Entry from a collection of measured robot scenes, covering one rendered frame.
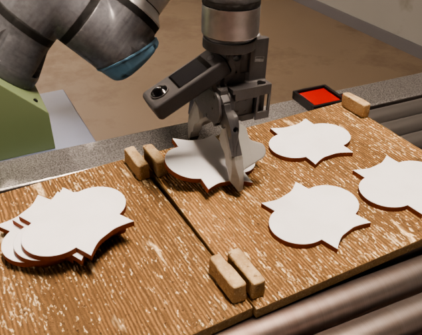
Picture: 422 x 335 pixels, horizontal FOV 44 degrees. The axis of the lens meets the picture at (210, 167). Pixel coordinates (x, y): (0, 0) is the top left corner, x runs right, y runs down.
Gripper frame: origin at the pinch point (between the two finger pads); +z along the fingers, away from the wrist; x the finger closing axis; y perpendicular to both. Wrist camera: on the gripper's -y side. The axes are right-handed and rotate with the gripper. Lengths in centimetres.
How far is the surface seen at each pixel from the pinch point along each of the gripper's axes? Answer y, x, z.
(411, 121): 41.1, -0.5, 1.0
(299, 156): 13.5, -3.9, -0.6
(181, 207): -7.5, -5.9, 1.0
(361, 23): 257, 237, 79
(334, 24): 249, 258, 85
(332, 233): 6.6, -20.6, -0.3
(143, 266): -16.4, -14.2, 1.3
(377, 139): 28.9, -4.5, -0.3
